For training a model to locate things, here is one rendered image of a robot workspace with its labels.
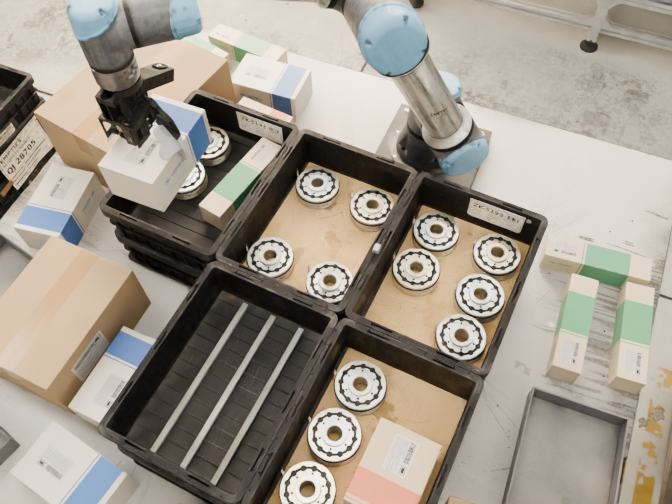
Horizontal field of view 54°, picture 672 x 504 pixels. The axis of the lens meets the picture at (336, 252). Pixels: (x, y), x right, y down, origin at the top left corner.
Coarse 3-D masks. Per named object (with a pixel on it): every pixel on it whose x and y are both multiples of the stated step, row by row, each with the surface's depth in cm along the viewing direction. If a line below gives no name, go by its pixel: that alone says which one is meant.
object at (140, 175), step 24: (192, 120) 130; (120, 144) 127; (144, 144) 127; (192, 144) 131; (120, 168) 124; (144, 168) 124; (168, 168) 125; (192, 168) 134; (120, 192) 130; (144, 192) 126; (168, 192) 128
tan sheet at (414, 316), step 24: (408, 240) 150; (456, 264) 147; (384, 288) 144; (504, 288) 143; (384, 312) 141; (408, 312) 141; (432, 312) 141; (456, 312) 141; (408, 336) 138; (432, 336) 138; (456, 336) 138; (480, 360) 135
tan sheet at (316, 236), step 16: (288, 208) 156; (304, 208) 156; (336, 208) 155; (272, 224) 153; (288, 224) 153; (304, 224) 153; (320, 224) 153; (336, 224) 153; (352, 224) 153; (288, 240) 151; (304, 240) 151; (320, 240) 151; (336, 240) 151; (352, 240) 151; (368, 240) 150; (304, 256) 149; (320, 256) 149; (336, 256) 148; (352, 256) 148; (304, 272) 146; (352, 272) 146; (304, 288) 144
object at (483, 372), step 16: (432, 176) 147; (464, 192) 145; (480, 192) 145; (400, 208) 143; (512, 208) 142; (544, 224) 140; (384, 240) 139; (528, 256) 136; (368, 272) 135; (528, 272) 134; (352, 304) 131; (512, 304) 130; (368, 320) 129; (400, 336) 127; (496, 336) 127; (432, 352) 125; (496, 352) 125; (464, 368) 124; (480, 368) 123
